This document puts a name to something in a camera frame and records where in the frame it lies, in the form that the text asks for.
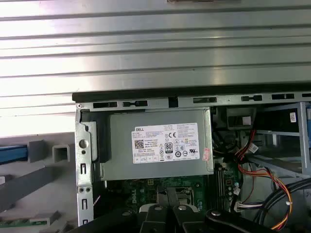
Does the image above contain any grey parts rack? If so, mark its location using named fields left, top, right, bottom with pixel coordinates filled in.
left=0, top=138, right=76, bottom=233

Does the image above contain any black open PC case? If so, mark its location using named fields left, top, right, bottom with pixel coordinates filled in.
left=71, top=91, right=311, bottom=233

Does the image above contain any grey power supply unit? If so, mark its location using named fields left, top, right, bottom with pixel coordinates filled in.
left=98, top=109, right=215, bottom=182

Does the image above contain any black cable bundle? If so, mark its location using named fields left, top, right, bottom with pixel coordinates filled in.
left=255, top=176, right=311, bottom=233

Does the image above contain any black RAM slot bank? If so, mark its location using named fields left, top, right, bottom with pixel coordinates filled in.
left=215, top=165, right=229, bottom=210

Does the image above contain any green motherboard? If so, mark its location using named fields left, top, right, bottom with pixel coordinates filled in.
left=104, top=167, right=243, bottom=219

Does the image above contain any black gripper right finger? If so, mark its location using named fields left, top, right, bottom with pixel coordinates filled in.
left=174, top=187, right=276, bottom=233

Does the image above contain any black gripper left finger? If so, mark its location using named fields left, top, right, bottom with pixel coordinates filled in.
left=70, top=187, right=175, bottom=233

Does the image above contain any orange red yellow wire bundle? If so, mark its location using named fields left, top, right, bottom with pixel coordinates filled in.
left=233, top=130, right=294, bottom=230

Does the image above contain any green RAM stick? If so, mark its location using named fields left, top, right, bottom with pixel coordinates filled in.
left=0, top=218, right=48, bottom=228

